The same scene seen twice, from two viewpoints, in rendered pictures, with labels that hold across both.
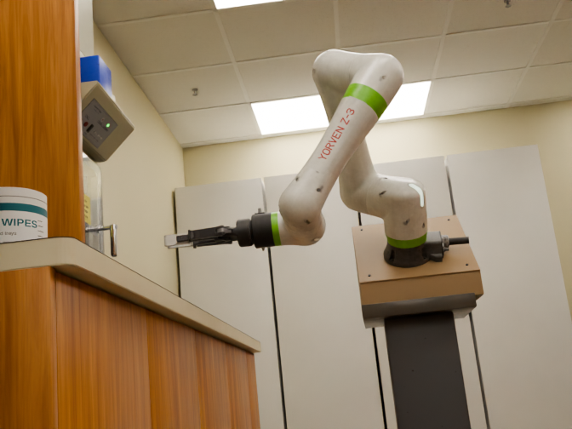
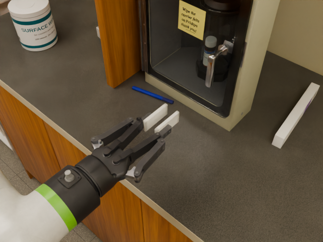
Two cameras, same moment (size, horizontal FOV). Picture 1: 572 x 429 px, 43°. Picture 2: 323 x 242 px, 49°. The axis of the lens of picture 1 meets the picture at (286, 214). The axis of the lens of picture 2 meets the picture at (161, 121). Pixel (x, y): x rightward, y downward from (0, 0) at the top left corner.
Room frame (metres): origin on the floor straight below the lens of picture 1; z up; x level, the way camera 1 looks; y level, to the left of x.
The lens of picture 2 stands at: (2.23, -0.09, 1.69)
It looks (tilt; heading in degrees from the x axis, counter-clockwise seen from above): 48 degrees down; 127
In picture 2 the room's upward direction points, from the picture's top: straight up
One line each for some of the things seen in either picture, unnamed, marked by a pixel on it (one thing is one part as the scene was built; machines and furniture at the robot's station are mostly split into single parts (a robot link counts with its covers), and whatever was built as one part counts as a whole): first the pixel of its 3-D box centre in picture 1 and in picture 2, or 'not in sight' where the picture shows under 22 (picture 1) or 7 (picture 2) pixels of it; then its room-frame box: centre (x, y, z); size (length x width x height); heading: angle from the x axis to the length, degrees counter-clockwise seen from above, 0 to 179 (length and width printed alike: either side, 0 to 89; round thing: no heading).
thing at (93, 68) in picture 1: (87, 81); not in sight; (1.76, 0.48, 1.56); 0.10 x 0.10 x 0.09; 86
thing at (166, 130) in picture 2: not in sight; (165, 137); (1.96, 0.27, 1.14); 0.05 x 0.03 x 0.01; 85
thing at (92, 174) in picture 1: (82, 224); (187, 34); (1.83, 0.53, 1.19); 0.30 x 0.01 x 0.40; 176
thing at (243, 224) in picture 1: (235, 233); (105, 167); (1.92, 0.14, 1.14); 0.09 x 0.08 x 0.07; 85
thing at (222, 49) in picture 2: (107, 240); (215, 66); (1.94, 0.49, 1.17); 0.05 x 0.03 x 0.10; 86
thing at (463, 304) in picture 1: (415, 311); not in sight; (2.23, -0.36, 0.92); 0.32 x 0.32 x 0.04; 84
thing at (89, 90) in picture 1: (97, 124); not in sight; (1.83, 0.48, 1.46); 0.32 x 0.11 x 0.10; 176
